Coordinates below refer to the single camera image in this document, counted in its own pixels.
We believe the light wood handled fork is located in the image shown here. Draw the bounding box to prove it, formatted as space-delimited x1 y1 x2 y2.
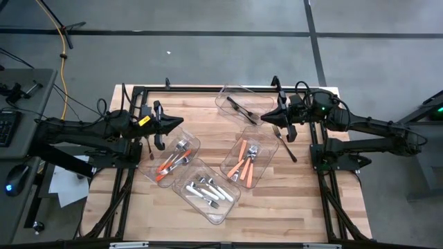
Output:
230 139 248 183
246 151 259 190
226 145 259 179
239 147 259 181

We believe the white handled fork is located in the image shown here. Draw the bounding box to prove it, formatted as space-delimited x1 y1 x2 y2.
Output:
197 174 222 202
206 175 235 203
185 185 220 210

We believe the yellow cable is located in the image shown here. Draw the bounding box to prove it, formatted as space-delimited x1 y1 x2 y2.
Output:
34 0 69 122

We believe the silver metal bracket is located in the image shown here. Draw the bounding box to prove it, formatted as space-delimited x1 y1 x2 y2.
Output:
302 243 342 249
109 241 150 249

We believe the black desk clamp mount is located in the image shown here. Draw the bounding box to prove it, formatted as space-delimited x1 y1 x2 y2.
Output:
0 80 44 105

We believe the black keyboard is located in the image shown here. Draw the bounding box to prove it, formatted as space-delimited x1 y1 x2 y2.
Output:
0 109 22 149

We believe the white paper sheet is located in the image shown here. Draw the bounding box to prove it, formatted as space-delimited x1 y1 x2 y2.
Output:
48 154 91 208

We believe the grey side desk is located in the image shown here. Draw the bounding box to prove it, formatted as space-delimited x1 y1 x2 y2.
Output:
404 89 443 201

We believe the black aluminium table frame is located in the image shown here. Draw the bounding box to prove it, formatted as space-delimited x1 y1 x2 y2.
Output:
78 75 373 243

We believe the black tripod stand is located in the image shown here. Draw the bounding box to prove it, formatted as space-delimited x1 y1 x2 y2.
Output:
34 0 87 50

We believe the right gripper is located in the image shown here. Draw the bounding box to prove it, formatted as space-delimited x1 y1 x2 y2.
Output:
260 90 314 143

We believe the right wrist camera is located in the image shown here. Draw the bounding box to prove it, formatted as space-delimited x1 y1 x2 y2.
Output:
289 93 305 108

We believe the black computer mouse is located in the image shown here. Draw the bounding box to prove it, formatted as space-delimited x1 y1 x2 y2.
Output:
4 163 30 198

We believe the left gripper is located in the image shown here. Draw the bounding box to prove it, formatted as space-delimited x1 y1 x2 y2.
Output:
131 100 184 151

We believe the orange handled fork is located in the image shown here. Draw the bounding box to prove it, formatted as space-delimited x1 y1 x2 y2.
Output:
155 149 192 182
161 155 192 176
156 139 190 174

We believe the clear plastic bin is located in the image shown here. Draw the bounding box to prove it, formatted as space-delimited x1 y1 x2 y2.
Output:
137 124 201 189
214 84 276 126
172 157 242 225
219 124 280 190

